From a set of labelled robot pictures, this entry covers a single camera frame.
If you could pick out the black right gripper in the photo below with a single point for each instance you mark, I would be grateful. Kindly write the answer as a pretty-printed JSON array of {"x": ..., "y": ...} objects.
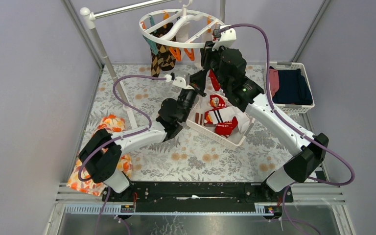
[{"x": 207, "y": 53}]

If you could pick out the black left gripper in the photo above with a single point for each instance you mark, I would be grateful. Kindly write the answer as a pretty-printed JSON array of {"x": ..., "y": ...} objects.
[{"x": 197, "y": 82}]

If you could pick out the orange clothes clip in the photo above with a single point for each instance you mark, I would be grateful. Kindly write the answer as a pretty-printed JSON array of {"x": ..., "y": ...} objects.
[
  {"x": 176, "y": 53},
  {"x": 190, "y": 53}
]

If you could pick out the white round clip hanger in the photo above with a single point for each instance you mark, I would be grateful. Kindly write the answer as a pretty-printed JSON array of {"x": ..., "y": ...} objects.
[{"x": 147, "y": 22}]

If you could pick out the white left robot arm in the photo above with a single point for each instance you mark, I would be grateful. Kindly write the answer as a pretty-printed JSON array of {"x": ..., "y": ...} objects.
[{"x": 100, "y": 156}]

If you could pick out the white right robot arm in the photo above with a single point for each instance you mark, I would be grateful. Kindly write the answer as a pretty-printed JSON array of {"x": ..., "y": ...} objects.
[{"x": 307, "y": 149}]

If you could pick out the red white hanging sock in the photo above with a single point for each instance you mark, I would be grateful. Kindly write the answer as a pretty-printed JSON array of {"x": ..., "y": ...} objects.
[{"x": 214, "y": 81}]

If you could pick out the red santa sock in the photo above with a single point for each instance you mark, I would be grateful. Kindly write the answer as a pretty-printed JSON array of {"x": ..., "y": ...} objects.
[{"x": 217, "y": 102}]

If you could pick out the white sock basket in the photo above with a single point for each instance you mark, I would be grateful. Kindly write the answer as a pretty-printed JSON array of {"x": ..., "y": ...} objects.
[{"x": 202, "y": 105}]

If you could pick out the brown striped sock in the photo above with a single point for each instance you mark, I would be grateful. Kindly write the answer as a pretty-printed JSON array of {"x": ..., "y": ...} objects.
[{"x": 200, "y": 119}]

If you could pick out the brown argyle sock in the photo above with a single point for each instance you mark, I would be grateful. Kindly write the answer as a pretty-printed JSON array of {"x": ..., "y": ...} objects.
[{"x": 161, "y": 58}]

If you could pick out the pink folded cloth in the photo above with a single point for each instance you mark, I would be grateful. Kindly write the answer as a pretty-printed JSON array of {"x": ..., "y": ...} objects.
[{"x": 274, "y": 82}]

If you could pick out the red dotted sock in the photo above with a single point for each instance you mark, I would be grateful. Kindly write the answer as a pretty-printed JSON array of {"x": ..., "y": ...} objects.
[{"x": 226, "y": 128}]

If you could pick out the floral patterned table mat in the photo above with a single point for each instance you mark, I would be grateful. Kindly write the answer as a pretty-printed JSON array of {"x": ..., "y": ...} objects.
[{"x": 192, "y": 156}]

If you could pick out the white basket with dark clothes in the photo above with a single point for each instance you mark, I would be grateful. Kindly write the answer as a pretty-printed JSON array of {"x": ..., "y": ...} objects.
[{"x": 293, "y": 108}]

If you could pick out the dark navy folded cloth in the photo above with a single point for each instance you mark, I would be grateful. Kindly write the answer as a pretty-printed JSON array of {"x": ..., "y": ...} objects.
[{"x": 293, "y": 88}]

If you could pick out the orange floral cloth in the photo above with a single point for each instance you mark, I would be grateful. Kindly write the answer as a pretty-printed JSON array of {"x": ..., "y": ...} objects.
[{"x": 112, "y": 124}]

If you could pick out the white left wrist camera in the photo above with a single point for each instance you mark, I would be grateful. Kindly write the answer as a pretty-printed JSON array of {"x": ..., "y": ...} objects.
[{"x": 179, "y": 79}]

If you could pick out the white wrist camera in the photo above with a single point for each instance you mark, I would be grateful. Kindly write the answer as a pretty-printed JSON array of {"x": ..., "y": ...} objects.
[
  {"x": 225, "y": 37},
  {"x": 179, "y": 79}
]

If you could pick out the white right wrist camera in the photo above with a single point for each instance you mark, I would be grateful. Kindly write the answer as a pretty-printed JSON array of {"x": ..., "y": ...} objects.
[{"x": 225, "y": 37}]

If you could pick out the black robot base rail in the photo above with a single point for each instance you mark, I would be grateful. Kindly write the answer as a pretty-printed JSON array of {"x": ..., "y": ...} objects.
[{"x": 198, "y": 197}]

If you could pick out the silver drying rack frame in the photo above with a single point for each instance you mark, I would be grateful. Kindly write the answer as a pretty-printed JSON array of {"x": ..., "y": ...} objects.
[{"x": 90, "y": 17}]

